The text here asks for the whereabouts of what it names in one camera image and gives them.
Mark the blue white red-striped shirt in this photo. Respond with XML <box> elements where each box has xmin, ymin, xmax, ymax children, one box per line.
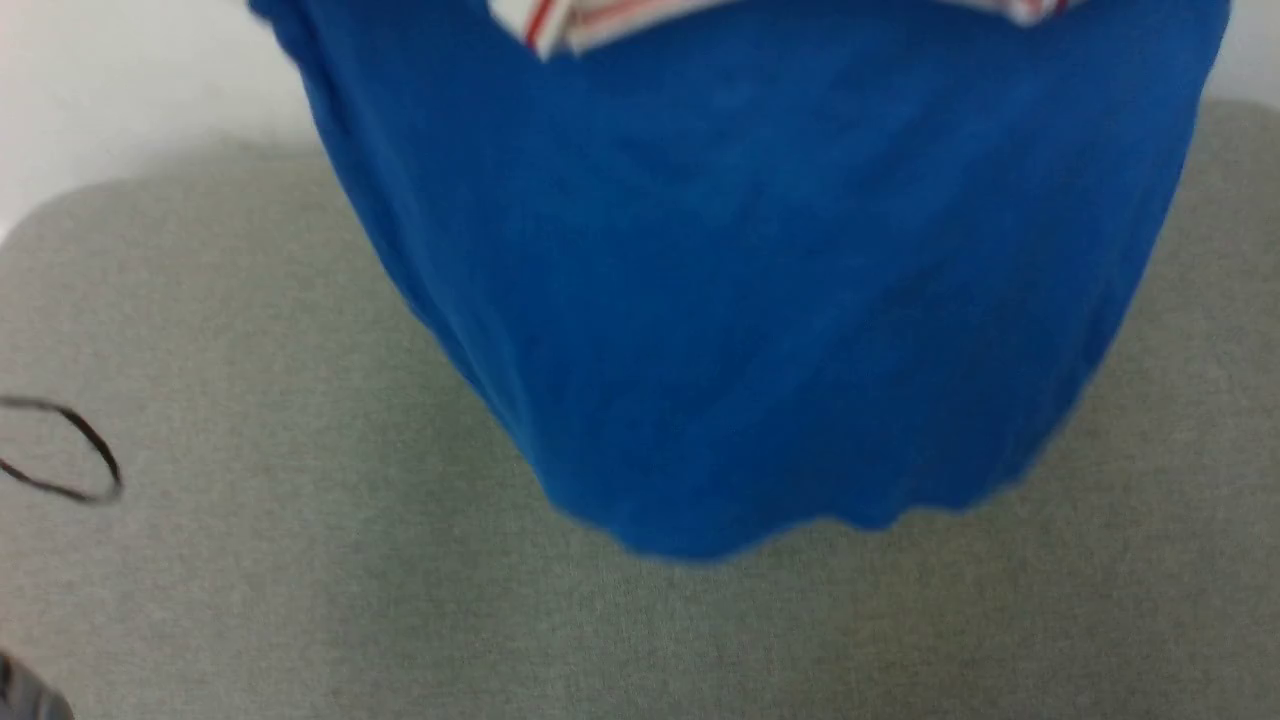
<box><xmin>245</xmin><ymin>0</ymin><xmax>1233</xmax><ymax>563</ymax></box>

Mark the grey upholstered sofa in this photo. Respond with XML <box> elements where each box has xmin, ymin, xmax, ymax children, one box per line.
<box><xmin>0</xmin><ymin>98</ymin><xmax>1280</xmax><ymax>720</ymax></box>

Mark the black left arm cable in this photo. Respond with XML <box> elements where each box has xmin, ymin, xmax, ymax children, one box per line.
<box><xmin>0</xmin><ymin>397</ymin><xmax>125</xmax><ymax>504</ymax></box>

